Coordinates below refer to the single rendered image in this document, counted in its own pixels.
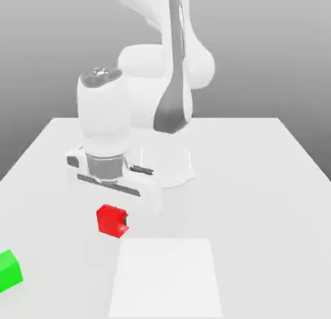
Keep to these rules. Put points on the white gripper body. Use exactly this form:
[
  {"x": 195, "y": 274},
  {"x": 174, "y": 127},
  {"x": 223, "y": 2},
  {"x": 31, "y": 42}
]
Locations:
[{"x": 144, "y": 195}]

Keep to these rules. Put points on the small red cube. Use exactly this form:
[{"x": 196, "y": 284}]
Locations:
[{"x": 110, "y": 220}]

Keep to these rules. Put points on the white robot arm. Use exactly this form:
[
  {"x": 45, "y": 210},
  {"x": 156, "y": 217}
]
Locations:
[{"x": 103, "y": 112}]

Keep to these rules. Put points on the small green cube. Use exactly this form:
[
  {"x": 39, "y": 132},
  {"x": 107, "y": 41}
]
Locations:
[{"x": 9, "y": 271}]

